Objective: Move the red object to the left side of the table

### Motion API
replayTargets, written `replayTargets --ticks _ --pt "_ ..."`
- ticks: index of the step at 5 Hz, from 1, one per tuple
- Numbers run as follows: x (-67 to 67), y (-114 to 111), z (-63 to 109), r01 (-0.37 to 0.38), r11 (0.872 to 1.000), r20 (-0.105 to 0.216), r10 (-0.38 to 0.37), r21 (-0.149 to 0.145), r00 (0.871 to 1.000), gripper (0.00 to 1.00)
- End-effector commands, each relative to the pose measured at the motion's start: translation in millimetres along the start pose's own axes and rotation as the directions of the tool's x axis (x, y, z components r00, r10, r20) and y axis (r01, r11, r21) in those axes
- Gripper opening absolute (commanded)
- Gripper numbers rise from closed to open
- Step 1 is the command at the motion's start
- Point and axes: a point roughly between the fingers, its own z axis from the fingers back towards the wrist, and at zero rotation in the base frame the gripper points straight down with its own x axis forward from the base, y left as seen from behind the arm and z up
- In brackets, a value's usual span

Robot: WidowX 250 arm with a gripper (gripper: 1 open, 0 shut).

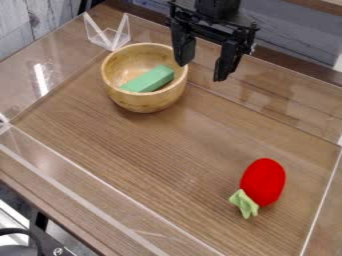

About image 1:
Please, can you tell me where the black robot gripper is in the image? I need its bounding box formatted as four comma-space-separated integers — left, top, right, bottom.
168, 0, 259, 82

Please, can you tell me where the red plush strawberry toy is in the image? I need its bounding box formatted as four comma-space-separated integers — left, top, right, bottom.
229, 158, 286, 219

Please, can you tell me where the green rectangular block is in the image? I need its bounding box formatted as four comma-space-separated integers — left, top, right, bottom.
120, 65, 174, 93

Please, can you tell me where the wooden bowl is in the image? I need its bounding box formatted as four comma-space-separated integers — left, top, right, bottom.
100, 43, 188, 113

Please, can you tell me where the clear acrylic corner bracket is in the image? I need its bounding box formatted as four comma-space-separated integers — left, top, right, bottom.
83, 13, 131, 51

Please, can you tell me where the clear acrylic tray wall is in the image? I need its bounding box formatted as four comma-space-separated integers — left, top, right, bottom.
0, 115, 223, 256

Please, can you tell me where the black table leg bracket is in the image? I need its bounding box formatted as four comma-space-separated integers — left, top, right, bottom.
0, 209, 78, 256

